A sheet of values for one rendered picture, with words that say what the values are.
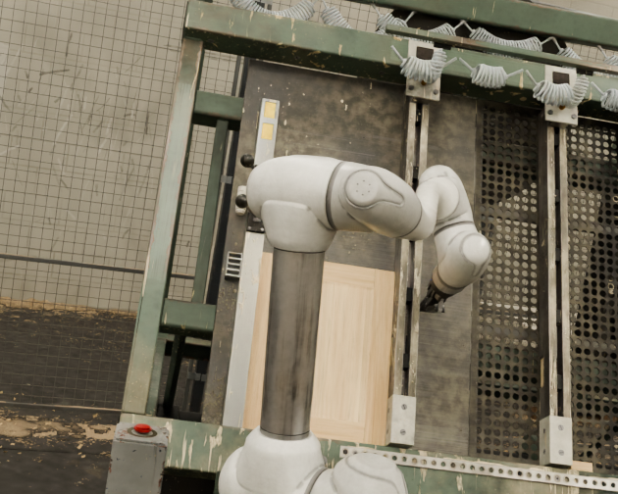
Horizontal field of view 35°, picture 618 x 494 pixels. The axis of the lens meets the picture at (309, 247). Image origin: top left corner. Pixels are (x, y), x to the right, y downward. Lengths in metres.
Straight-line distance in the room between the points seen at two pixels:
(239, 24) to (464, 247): 1.03
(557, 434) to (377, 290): 0.60
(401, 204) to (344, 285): 0.90
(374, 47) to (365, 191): 1.24
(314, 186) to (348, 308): 0.88
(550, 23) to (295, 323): 1.98
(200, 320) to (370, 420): 0.52
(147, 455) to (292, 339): 0.50
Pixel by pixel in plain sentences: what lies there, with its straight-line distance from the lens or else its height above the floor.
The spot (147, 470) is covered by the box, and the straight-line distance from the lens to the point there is 2.24.
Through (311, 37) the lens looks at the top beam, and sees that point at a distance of 2.90.
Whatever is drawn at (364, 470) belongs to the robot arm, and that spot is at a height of 1.05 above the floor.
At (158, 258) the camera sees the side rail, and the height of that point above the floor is 1.26.
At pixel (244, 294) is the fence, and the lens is 2.58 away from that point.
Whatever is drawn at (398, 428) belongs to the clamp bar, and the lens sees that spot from 2.53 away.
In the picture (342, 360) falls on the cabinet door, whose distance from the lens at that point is 2.60.
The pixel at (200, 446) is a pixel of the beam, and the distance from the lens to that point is 2.46.
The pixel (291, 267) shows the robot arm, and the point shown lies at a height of 1.40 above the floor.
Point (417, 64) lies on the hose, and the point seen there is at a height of 1.88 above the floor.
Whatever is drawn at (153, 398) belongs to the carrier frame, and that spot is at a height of 0.79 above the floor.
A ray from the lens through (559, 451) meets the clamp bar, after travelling 2.67.
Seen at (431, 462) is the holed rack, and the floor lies 0.88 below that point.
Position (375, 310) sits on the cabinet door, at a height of 1.21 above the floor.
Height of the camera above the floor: 1.69
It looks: 7 degrees down
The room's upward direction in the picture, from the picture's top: 10 degrees clockwise
